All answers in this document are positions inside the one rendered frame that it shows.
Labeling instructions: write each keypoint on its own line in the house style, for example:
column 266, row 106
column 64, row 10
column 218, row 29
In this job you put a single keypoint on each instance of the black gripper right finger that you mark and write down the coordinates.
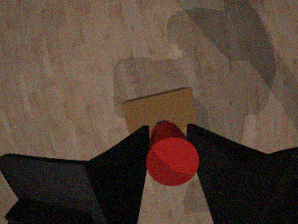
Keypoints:
column 241, row 185

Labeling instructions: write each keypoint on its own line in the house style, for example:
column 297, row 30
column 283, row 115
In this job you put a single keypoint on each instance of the tan wooden block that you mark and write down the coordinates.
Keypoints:
column 175, row 106

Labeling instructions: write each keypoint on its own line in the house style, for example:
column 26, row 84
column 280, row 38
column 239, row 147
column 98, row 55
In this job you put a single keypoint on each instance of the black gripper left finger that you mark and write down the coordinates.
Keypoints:
column 109, row 186

